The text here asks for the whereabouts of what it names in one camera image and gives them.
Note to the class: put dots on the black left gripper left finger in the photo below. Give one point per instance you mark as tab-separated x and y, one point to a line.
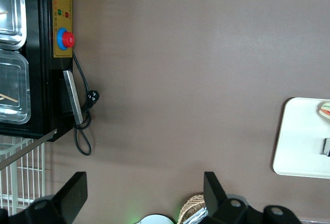
73	195

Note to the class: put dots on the shiny metal food container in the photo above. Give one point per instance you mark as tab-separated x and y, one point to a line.
15	9
15	87

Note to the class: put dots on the stacked foil containers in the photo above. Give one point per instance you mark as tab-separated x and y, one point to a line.
197	216

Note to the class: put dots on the wicker basket with foil containers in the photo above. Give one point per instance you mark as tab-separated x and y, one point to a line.
192	204

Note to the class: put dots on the cream serving tray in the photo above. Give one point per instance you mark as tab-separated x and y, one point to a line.
299	141

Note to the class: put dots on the black sealing machine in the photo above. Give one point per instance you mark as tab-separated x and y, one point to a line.
38	53

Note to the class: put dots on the wrapped sandwich on tray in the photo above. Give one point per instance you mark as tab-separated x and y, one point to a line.
325	110

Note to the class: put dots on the red emergency stop button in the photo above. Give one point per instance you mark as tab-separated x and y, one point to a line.
66	39

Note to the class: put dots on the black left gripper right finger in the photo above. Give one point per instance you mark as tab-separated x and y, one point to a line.
214	195

